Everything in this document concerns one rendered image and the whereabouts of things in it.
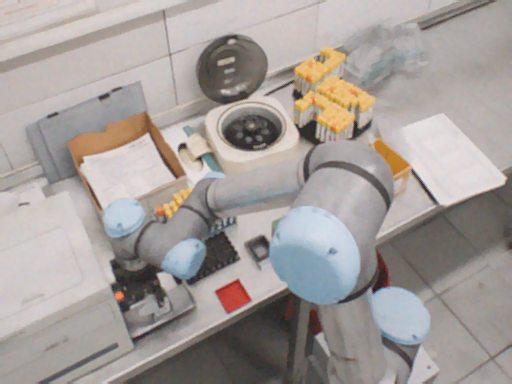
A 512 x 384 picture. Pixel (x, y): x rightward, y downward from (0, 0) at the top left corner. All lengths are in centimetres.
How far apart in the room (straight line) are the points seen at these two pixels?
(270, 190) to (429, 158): 90
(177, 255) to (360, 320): 35
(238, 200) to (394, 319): 36
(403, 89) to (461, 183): 43
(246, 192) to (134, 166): 71
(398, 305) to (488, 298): 150
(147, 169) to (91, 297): 56
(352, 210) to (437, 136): 113
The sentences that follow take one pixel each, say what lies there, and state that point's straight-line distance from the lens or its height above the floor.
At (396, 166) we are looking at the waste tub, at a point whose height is 93.
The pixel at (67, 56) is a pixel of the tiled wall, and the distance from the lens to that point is 155.
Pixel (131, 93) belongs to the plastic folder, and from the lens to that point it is 167.
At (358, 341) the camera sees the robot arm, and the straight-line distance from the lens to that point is 89.
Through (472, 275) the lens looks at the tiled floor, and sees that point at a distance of 263.
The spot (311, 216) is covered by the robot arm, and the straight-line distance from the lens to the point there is 70.
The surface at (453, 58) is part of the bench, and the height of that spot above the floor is 88.
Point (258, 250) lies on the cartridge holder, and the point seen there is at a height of 89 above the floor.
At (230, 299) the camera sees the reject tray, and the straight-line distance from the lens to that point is 143.
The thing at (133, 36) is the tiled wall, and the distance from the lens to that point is 158.
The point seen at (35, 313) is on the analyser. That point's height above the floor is 118.
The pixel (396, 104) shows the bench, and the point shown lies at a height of 88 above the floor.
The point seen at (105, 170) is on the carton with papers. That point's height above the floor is 94.
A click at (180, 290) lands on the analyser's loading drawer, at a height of 92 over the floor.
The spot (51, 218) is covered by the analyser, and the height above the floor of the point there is 117.
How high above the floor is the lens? 215
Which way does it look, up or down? 46 degrees down
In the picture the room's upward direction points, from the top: 2 degrees counter-clockwise
